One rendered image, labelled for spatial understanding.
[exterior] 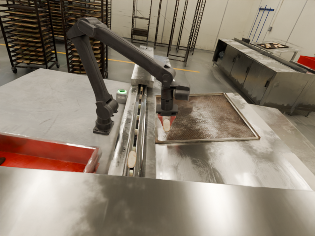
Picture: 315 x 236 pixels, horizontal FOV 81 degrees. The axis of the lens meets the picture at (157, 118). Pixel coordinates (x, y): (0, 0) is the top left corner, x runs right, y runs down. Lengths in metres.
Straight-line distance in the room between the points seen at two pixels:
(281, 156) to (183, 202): 0.79
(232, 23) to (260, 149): 7.79
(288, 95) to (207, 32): 5.20
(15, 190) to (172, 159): 0.66
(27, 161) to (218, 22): 7.99
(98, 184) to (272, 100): 3.57
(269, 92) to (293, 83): 0.37
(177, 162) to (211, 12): 7.69
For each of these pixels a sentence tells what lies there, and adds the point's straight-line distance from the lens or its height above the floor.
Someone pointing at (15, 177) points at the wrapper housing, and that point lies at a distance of 0.21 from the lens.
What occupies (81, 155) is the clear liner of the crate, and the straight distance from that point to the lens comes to 0.83.
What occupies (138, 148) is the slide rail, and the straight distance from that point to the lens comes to 0.89.
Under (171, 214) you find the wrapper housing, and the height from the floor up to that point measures 1.30.
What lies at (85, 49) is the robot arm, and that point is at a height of 1.23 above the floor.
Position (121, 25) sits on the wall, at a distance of 8.06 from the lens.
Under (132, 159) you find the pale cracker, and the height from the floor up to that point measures 0.86.
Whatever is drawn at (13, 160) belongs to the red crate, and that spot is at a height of 0.82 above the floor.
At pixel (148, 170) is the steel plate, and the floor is 0.82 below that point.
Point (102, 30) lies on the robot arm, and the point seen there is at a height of 1.32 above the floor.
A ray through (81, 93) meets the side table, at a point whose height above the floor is 0.82.
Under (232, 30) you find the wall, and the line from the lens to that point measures 8.59.
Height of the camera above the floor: 1.45
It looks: 32 degrees down
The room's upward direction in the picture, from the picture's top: 10 degrees clockwise
